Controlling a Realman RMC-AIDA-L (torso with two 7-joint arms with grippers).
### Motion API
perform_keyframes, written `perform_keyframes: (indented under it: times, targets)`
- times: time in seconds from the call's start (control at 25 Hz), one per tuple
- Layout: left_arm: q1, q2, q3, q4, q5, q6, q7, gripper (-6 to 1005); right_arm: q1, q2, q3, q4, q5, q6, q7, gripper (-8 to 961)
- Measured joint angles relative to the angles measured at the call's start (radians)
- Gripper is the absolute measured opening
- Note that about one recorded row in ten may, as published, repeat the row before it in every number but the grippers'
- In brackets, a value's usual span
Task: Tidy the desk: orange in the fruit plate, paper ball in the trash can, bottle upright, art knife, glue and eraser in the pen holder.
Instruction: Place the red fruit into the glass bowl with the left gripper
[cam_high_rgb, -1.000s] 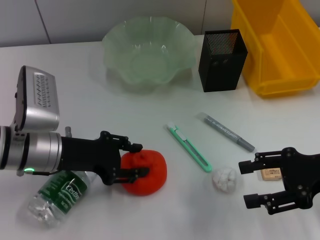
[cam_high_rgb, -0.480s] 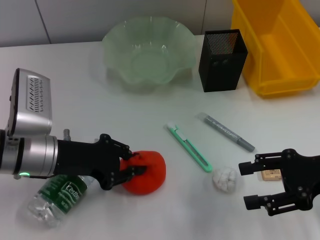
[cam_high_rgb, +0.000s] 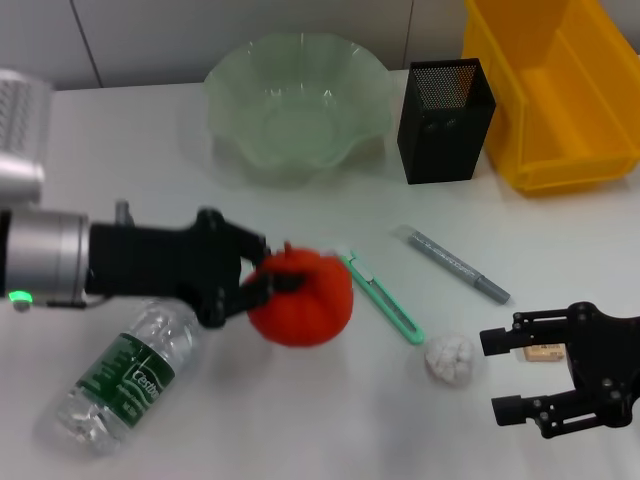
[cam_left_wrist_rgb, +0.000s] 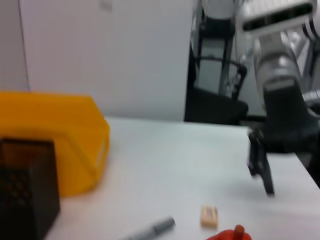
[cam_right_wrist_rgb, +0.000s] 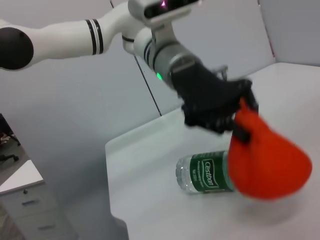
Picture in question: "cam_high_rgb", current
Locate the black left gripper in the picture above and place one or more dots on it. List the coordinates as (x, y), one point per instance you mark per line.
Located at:
(160, 260)

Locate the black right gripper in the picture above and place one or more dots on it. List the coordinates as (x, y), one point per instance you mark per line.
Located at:
(610, 365)

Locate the orange knitted toy fruit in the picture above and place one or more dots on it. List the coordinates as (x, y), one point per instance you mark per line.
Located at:
(310, 310)

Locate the white paper ball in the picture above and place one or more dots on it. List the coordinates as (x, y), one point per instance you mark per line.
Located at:
(448, 360)

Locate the mint green utility knife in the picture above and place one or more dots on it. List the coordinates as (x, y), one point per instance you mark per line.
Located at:
(385, 300)

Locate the clear water bottle green label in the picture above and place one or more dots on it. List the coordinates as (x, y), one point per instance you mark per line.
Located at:
(130, 375)

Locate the beige eraser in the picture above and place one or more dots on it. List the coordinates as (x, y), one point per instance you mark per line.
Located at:
(542, 354)

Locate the grey marker pen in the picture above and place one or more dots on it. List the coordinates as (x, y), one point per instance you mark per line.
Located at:
(450, 262)

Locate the green frosted glass fruit bowl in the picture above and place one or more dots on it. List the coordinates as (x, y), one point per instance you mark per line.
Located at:
(280, 125)

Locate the black mesh pen holder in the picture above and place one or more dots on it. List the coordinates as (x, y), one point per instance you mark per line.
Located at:
(440, 145)

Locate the yellow plastic storage bin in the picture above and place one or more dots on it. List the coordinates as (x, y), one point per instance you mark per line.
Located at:
(565, 110)

